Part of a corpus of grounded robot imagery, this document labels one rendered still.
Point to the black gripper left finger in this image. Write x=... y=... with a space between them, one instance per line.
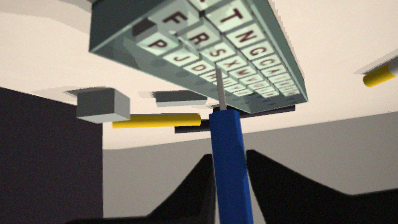
x=192 y=202

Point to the black cylinder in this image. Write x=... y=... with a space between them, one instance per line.
x=269 y=112
x=204 y=126

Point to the blue stylus with silver tip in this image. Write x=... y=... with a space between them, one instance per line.
x=234 y=200

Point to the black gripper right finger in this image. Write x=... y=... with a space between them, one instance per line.
x=285 y=196

